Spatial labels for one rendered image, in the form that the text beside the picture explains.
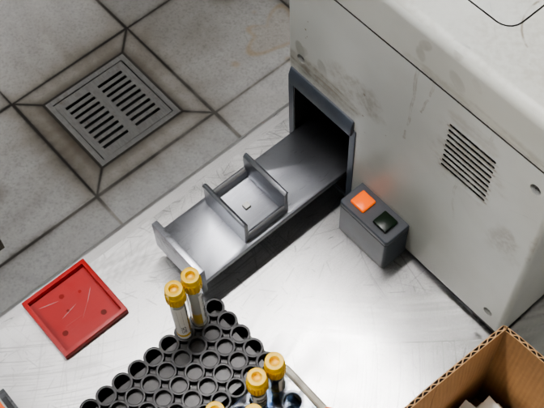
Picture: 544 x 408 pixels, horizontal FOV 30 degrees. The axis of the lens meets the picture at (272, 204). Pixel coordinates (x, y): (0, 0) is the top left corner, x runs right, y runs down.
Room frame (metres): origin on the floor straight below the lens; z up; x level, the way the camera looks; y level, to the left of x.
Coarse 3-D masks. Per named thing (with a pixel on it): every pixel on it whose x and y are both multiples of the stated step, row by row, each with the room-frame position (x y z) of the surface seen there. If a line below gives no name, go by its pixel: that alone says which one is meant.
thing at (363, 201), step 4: (364, 192) 0.46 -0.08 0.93; (356, 196) 0.45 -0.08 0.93; (360, 196) 0.45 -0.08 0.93; (364, 196) 0.45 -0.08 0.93; (368, 196) 0.45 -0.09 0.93; (352, 200) 0.45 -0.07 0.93; (356, 200) 0.45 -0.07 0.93; (360, 200) 0.45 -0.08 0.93; (364, 200) 0.45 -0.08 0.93; (368, 200) 0.45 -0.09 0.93; (372, 200) 0.45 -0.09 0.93; (356, 204) 0.44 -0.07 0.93; (360, 204) 0.44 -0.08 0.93; (364, 204) 0.44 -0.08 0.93; (368, 204) 0.44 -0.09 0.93; (372, 204) 0.44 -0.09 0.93; (360, 208) 0.44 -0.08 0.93; (364, 208) 0.44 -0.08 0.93
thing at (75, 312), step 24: (48, 288) 0.40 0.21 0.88; (72, 288) 0.40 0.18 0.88; (96, 288) 0.40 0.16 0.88; (48, 312) 0.38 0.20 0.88; (72, 312) 0.38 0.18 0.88; (96, 312) 0.38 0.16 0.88; (120, 312) 0.37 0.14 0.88; (48, 336) 0.35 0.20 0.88; (72, 336) 0.35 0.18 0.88; (96, 336) 0.35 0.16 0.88
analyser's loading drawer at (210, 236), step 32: (320, 128) 0.54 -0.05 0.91; (256, 160) 0.50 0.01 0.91; (288, 160) 0.50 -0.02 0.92; (320, 160) 0.50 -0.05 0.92; (224, 192) 0.47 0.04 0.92; (256, 192) 0.47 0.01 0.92; (288, 192) 0.47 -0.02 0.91; (320, 192) 0.47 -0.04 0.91; (160, 224) 0.43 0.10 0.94; (192, 224) 0.44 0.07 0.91; (224, 224) 0.44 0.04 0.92; (256, 224) 0.44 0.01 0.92; (192, 256) 0.41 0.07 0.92; (224, 256) 0.41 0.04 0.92
